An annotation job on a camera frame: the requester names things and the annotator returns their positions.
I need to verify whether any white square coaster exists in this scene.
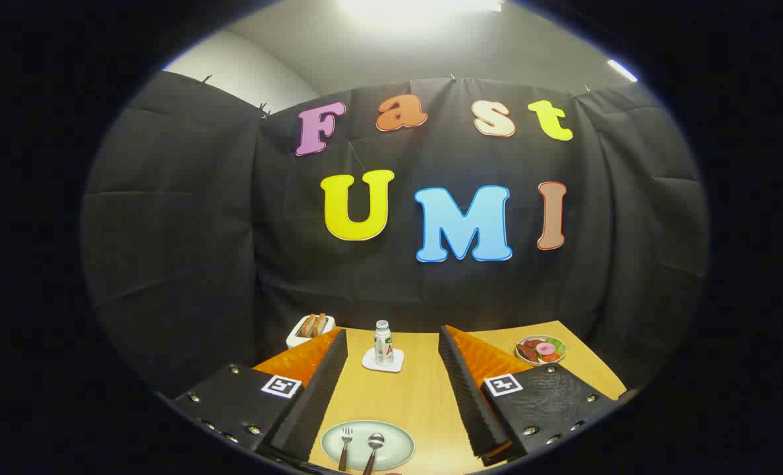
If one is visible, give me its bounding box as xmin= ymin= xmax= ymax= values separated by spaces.
xmin=362 ymin=348 xmax=405 ymax=373

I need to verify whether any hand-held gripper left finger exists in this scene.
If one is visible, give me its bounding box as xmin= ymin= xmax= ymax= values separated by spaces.
xmin=175 ymin=329 xmax=350 ymax=464

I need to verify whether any white toaster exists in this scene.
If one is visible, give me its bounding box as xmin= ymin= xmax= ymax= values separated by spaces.
xmin=286 ymin=315 xmax=336 ymax=349

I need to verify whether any small clear plastic bottle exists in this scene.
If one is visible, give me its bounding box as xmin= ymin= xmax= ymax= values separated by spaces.
xmin=374 ymin=320 xmax=394 ymax=366

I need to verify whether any bright ceiling light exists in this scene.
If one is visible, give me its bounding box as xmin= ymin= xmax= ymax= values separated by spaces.
xmin=338 ymin=0 xmax=504 ymax=30

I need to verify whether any plate of toy food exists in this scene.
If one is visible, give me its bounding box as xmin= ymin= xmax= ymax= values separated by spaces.
xmin=515 ymin=335 xmax=567 ymax=365

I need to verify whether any pale green oval plate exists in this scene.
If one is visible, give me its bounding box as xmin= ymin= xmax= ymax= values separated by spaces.
xmin=321 ymin=420 xmax=416 ymax=472

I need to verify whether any wooden-handled metal spoon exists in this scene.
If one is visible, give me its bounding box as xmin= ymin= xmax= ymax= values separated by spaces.
xmin=363 ymin=433 xmax=385 ymax=475

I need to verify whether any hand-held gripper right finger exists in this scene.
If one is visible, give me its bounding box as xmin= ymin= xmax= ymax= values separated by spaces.
xmin=437 ymin=325 xmax=619 ymax=468

